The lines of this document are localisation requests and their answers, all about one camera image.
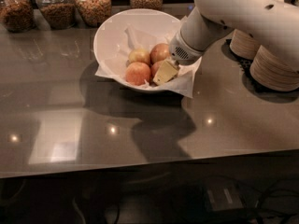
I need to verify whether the black tray under stacks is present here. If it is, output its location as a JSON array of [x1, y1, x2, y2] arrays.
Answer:
[[225, 39, 266, 93]]

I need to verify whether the red apple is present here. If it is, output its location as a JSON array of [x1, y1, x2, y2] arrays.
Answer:
[[150, 43, 170, 63], [150, 60, 164, 77]]

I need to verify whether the glass jar far left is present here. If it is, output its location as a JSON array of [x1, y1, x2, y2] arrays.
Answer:
[[0, 0, 35, 33]]

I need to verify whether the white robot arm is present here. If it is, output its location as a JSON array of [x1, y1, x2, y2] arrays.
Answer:
[[169, 0, 299, 73]]

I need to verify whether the paper bowl stack back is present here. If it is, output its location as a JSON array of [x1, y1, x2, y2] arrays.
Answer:
[[230, 29, 260, 60]]

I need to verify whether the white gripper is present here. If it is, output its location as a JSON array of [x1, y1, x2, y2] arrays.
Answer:
[[153, 32, 204, 86]]

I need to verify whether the orange-red apple front left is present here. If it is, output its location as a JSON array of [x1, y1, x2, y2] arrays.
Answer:
[[125, 62, 151, 86]]

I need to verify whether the white paper liner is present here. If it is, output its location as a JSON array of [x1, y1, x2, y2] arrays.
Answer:
[[93, 15, 203, 99]]

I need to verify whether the yellow-green apple back left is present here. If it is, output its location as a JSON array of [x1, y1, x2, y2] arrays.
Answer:
[[128, 49, 150, 65]]

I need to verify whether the dark box under table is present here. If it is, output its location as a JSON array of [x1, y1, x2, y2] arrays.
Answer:
[[206, 186, 244, 212]]

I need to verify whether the white ceramic bowl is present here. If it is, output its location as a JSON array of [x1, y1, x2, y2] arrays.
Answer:
[[93, 8, 203, 94]]

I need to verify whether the glass jar of grains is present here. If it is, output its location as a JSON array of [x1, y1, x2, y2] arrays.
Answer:
[[75, 0, 112, 27]]

